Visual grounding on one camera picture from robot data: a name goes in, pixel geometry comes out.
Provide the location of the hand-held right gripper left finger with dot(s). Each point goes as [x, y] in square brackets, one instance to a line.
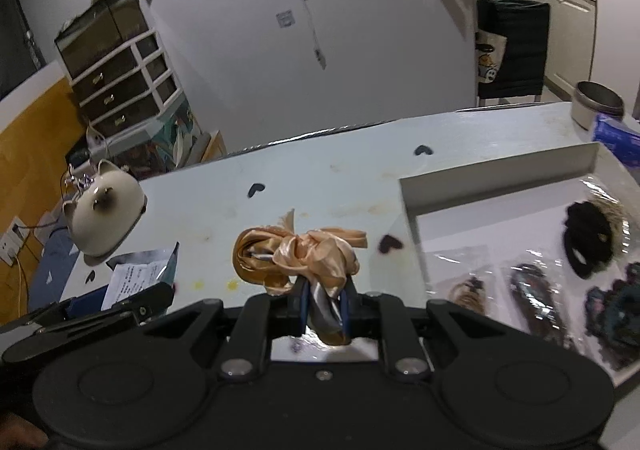
[300, 305]

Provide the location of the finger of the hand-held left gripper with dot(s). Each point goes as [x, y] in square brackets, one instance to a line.
[80, 332]
[145, 302]

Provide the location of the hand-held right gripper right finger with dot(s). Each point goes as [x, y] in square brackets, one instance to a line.
[345, 307]

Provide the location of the clear bag with paper label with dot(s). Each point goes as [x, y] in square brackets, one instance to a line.
[137, 275]

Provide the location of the beige satin scrunchie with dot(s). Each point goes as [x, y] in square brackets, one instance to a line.
[310, 255]

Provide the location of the clear packet with brown scrunchie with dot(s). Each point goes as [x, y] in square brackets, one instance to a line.
[465, 291]

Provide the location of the white shallow tray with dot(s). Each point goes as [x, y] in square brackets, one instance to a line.
[480, 225]

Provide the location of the clear packet with patterned scrunchie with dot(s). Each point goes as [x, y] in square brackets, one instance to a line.
[537, 302]

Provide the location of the dark blue knitted scrunchie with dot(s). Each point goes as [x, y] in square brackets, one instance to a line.
[615, 317]

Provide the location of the person's left hand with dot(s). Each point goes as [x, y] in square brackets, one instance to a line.
[20, 437]

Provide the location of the black heart sticker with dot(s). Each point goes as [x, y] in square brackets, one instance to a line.
[256, 190]
[422, 150]
[390, 243]
[90, 276]

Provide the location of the blue cloth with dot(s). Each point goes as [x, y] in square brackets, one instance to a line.
[55, 257]

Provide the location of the white cat-shaped lamp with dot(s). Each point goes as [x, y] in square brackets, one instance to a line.
[105, 210]

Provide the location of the colourful printed box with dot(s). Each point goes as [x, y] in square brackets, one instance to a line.
[172, 138]

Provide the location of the wooden board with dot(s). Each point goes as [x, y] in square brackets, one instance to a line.
[215, 144]

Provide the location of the white drawer cabinet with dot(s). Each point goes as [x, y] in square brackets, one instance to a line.
[122, 85]

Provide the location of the glass tank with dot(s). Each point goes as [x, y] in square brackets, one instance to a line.
[97, 28]

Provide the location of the printed tote bag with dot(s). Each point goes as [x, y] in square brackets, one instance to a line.
[487, 59]

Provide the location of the black chair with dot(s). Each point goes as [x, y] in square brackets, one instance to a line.
[512, 48]

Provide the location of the blue tissue pack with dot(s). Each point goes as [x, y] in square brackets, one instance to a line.
[617, 135]

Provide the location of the round metal tin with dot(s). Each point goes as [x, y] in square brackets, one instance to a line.
[597, 105]

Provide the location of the white kitchen base cabinet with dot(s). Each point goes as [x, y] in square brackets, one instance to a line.
[570, 40]

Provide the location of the grey wall plate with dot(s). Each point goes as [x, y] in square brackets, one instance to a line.
[285, 19]

